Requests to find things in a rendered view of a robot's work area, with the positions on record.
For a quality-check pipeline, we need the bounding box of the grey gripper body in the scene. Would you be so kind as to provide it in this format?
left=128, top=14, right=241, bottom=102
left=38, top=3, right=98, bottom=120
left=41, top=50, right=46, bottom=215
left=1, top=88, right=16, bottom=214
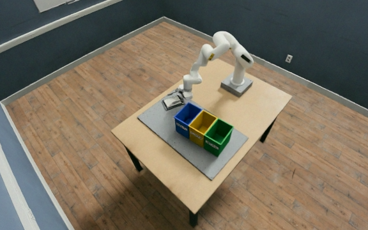
left=179, top=84, right=193, bottom=100

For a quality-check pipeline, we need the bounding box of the green returns bin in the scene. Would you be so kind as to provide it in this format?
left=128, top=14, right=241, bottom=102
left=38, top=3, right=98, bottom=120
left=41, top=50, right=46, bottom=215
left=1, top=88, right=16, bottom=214
left=204, top=118, right=234, bottom=157

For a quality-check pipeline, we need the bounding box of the blue bin with label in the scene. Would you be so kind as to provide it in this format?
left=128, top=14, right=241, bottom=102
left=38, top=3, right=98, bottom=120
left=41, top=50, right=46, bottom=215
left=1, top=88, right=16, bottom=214
left=174, top=102, right=202, bottom=139

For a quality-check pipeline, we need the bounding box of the yellow recycling bin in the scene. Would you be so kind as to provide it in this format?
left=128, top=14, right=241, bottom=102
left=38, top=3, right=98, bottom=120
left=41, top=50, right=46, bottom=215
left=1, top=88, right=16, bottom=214
left=189, top=110, right=218, bottom=148

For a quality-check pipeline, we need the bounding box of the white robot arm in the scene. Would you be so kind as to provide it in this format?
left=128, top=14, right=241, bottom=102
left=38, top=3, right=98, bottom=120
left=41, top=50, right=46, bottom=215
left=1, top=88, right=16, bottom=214
left=176, top=31, right=254, bottom=94

